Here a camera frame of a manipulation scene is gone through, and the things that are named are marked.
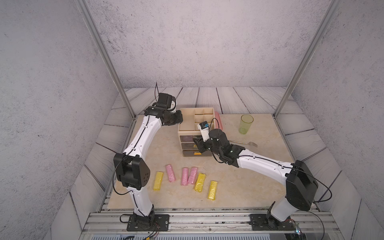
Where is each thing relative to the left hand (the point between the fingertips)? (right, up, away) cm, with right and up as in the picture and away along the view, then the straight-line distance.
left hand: (185, 119), depth 85 cm
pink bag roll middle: (-1, -34, +2) cm, 34 cm away
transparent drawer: (+6, -21, +7) cm, 23 cm away
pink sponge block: (+23, -2, +32) cm, 39 cm away
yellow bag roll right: (+15, -40, -2) cm, 42 cm away
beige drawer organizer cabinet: (+2, 0, +5) cm, 5 cm away
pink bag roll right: (+4, -32, +2) cm, 33 cm away
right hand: (+6, -10, -5) cm, 13 cm away
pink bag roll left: (-9, -32, +4) cm, 33 cm away
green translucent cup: (+39, -1, +14) cm, 41 cm away
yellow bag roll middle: (+8, -37, -2) cm, 37 cm away
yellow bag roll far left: (-15, -35, 0) cm, 38 cm away
